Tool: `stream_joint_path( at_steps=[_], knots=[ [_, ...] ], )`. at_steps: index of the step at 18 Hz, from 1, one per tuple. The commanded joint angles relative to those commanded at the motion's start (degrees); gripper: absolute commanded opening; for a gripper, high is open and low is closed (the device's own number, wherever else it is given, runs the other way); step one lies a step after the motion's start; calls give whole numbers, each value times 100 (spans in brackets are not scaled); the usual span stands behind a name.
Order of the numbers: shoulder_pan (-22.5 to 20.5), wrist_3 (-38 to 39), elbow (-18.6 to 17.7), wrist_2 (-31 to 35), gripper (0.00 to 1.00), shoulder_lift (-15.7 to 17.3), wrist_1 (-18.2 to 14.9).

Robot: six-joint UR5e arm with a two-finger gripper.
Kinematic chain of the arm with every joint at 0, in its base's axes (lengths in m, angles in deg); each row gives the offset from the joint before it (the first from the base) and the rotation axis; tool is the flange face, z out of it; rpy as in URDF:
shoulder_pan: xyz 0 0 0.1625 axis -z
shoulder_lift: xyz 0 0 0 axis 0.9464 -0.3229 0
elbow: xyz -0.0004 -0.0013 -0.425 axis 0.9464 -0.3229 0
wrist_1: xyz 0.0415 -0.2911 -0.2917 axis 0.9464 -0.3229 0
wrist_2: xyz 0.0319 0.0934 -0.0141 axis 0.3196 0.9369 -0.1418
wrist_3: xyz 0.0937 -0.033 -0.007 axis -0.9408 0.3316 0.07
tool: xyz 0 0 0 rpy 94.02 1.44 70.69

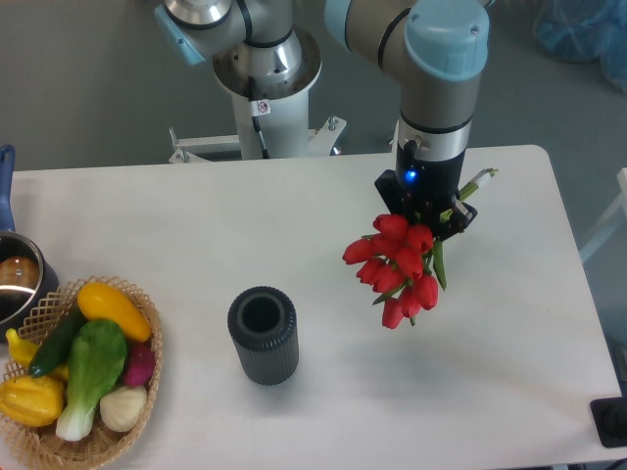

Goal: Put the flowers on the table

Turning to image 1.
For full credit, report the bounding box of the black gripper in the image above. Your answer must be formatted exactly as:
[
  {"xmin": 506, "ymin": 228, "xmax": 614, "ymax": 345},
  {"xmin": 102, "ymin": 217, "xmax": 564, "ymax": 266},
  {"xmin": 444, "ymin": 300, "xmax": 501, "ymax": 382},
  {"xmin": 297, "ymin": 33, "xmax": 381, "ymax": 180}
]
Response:
[{"xmin": 374, "ymin": 137, "xmax": 478, "ymax": 240}]

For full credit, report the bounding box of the red tulip bouquet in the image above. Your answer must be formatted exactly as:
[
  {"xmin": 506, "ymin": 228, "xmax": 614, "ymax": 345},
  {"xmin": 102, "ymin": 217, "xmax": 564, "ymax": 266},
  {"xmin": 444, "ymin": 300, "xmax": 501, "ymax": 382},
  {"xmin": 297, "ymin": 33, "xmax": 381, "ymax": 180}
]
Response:
[{"xmin": 342, "ymin": 167, "xmax": 500, "ymax": 330}]

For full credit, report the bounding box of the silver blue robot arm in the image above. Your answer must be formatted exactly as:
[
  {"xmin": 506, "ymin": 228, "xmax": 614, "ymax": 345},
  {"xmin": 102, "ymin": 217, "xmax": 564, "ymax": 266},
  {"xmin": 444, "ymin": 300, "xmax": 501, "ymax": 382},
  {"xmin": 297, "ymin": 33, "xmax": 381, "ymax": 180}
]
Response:
[{"xmin": 155, "ymin": 1, "xmax": 489, "ymax": 240}]

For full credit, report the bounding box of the dark grey ribbed vase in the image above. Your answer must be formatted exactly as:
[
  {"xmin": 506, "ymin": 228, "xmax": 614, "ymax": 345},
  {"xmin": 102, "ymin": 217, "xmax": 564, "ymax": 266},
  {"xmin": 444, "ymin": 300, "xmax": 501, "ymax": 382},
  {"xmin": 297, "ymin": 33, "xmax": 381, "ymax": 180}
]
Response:
[{"xmin": 227, "ymin": 286, "xmax": 300, "ymax": 386}]

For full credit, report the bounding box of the blue plastic bag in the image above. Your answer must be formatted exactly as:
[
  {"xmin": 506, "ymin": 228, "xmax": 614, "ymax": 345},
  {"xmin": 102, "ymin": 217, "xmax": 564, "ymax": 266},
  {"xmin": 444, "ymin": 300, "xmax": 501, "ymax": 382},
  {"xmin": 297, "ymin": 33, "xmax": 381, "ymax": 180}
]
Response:
[{"xmin": 533, "ymin": 1, "xmax": 626, "ymax": 91}]

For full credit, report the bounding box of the black device at edge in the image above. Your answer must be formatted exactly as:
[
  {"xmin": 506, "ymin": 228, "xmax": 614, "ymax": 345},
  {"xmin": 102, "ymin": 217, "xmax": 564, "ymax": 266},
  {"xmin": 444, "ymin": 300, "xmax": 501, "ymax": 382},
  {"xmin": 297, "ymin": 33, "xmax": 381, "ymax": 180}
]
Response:
[{"xmin": 590, "ymin": 397, "xmax": 626, "ymax": 448}]

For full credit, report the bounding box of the magenta radish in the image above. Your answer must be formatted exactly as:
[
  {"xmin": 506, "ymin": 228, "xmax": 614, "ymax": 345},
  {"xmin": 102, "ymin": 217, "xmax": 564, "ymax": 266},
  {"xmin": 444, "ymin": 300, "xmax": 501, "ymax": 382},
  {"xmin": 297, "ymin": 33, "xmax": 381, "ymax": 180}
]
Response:
[{"xmin": 122, "ymin": 343, "xmax": 156, "ymax": 387}]

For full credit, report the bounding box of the yellow squash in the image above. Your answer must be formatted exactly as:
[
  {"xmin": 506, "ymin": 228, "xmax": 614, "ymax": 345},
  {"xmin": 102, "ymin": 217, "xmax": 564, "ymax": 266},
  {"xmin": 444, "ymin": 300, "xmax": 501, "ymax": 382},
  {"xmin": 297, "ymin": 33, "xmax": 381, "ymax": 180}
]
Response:
[{"xmin": 76, "ymin": 282, "xmax": 152, "ymax": 343}]

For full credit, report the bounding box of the green bok choy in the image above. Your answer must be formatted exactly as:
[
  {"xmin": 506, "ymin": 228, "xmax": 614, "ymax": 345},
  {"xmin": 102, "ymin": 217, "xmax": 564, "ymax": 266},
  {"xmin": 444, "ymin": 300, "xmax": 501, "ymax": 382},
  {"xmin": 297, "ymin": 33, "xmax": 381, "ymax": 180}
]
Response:
[{"xmin": 56, "ymin": 319, "xmax": 127, "ymax": 442}]

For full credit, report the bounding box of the white garlic bulb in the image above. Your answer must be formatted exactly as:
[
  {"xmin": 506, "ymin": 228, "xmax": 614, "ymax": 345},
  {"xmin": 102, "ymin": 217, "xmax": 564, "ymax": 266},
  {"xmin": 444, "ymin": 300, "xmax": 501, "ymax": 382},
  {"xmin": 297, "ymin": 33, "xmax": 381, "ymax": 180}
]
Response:
[{"xmin": 99, "ymin": 386, "xmax": 147, "ymax": 432}]

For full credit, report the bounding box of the woven wicker basket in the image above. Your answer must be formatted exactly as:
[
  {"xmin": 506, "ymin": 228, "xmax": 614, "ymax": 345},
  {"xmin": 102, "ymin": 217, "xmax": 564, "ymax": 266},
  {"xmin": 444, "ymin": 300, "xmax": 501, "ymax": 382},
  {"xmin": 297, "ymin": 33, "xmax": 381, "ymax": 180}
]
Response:
[{"xmin": 1, "ymin": 276, "xmax": 163, "ymax": 469}]

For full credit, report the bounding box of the dark green cucumber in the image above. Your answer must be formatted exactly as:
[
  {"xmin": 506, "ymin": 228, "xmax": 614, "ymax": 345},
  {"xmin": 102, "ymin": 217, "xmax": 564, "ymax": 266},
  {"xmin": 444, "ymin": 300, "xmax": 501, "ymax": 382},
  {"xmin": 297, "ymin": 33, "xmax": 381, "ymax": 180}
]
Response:
[{"xmin": 27, "ymin": 305, "xmax": 87, "ymax": 378}]

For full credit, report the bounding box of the small yellow gourd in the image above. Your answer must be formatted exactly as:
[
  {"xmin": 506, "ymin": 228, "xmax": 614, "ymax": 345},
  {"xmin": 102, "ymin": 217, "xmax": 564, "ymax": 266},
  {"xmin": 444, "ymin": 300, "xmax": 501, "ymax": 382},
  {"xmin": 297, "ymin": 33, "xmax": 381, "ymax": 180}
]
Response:
[{"xmin": 6, "ymin": 328, "xmax": 69, "ymax": 383}]

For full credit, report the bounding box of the yellow orange pumpkin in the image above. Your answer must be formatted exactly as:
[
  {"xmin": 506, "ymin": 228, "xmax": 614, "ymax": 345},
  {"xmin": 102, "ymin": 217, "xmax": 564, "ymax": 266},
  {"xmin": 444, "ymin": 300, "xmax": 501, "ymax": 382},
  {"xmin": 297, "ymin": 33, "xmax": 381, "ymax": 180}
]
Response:
[{"xmin": 1, "ymin": 375, "xmax": 65, "ymax": 427}]

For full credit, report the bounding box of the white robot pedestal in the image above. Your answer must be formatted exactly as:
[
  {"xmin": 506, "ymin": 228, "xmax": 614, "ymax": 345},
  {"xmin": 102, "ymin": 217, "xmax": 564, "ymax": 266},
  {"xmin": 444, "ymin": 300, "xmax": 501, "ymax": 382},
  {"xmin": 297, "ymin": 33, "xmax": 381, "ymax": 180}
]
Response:
[{"xmin": 169, "ymin": 26, "xmax": 347, "ymax": 164}]

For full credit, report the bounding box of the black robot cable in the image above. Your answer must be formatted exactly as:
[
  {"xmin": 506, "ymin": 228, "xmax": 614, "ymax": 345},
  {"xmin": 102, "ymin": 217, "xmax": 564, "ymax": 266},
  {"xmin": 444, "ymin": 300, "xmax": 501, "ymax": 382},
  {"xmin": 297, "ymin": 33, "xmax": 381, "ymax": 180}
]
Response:
[{"xmin": 247, "ymin": 75, "xmax": 271, "ymax": 161}]

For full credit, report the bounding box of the white frame at right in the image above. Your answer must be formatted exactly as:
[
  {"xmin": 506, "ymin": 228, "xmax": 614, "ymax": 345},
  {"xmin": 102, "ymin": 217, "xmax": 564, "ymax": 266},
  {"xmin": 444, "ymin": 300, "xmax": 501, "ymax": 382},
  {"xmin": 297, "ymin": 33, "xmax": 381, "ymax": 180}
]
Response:
[{"xmin": 579, "ymin": 167, "xmax": 626, "ymax": 263}]

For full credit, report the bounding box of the blue handled saucepan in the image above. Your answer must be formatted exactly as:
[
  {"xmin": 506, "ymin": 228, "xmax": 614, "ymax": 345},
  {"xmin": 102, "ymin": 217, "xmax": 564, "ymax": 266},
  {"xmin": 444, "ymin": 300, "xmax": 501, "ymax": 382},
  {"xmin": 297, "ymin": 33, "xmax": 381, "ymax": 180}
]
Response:
[{"xmin": 1, "ymin": 144, "xmax": 60, "ymax": 345}]

